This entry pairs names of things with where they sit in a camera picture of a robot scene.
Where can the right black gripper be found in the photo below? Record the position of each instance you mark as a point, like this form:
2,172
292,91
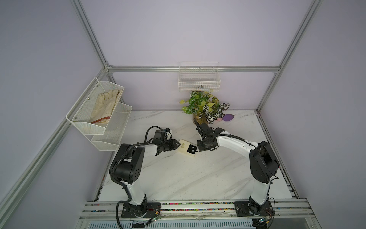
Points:
200,148

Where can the white wire wall basket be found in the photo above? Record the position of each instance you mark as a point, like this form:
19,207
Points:
198,77

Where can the potted green plant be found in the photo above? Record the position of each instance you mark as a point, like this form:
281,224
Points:
204,107

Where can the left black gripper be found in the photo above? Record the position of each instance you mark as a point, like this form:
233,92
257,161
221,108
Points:
172,142

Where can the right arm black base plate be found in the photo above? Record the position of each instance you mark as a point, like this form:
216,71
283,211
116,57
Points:
251,208

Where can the white mesh two-tier shelf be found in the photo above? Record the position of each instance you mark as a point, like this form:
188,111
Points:
103,138

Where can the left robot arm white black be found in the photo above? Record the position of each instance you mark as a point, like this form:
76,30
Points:
126,166

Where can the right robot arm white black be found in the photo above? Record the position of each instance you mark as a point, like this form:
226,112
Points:
263,162

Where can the cream work gloves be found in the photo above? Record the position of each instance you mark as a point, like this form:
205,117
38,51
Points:
104,106

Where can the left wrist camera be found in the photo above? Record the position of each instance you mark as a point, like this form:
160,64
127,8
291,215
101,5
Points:
163,135

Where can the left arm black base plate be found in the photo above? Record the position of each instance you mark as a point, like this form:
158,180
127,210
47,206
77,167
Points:
140,210

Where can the purple egg-shaped sponge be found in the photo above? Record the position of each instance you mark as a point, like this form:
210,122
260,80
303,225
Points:
228,117

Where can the aluminium front rail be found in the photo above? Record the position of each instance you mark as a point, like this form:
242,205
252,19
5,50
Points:
201,209

